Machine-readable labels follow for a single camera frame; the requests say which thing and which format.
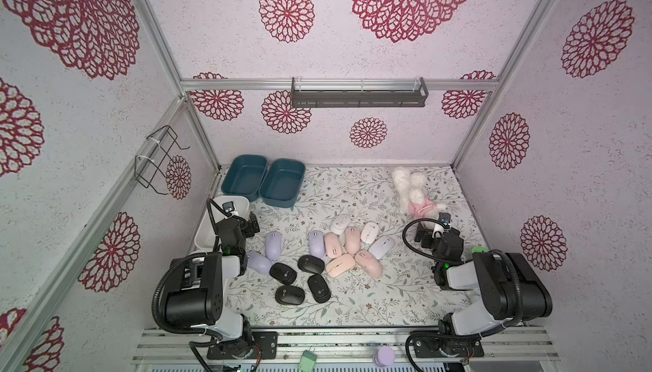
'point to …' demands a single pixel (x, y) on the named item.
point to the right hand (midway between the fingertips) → (433, 221)
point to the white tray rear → (242, 205)
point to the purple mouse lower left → (258, 262)
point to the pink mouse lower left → (340, 265)
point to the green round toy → (480, 249)
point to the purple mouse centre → (316, 243)
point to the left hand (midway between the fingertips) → (240, 216)
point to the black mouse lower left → (289, 295)
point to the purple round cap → (384, 356)
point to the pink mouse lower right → (370, 262)
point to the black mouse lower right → (318, 289)
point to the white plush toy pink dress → (410, 188)
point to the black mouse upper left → (283, 273)
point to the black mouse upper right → (311, 264)
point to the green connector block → (307, 361)
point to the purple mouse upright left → (273, 240)
